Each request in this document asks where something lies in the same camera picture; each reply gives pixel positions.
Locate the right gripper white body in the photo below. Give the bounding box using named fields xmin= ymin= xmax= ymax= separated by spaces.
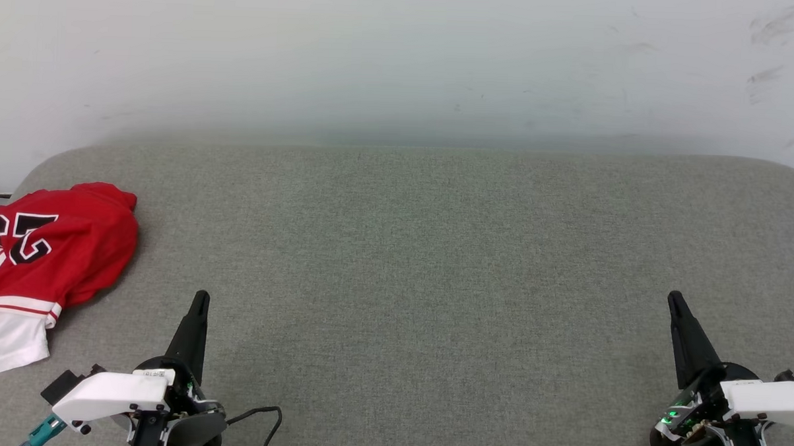
xmin=649 ymin=360 xmax=794 ymax=446

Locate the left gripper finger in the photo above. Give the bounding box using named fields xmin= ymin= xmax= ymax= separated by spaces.
xmin=164 ymin=290 xmax=211 ymax=384

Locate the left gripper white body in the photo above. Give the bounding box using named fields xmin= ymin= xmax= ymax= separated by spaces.
xmin=51 ymin=353 xmax=225 ymax=446

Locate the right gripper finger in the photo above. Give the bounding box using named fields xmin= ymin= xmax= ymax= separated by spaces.
xmin=665 ymin=290 xmax=726 ymax=392

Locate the red and white basketball jersey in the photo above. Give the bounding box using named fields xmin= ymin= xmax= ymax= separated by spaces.
xmin=0 ymin=179 xmax=141 ymax=396

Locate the teal cable connector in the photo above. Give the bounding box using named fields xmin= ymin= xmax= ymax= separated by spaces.
xmin=19 ymin=413 xmax=67 ymax=446

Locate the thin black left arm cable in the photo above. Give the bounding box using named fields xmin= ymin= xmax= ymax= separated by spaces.
xmin=224 ymin=405 xmax=283 ymax=446

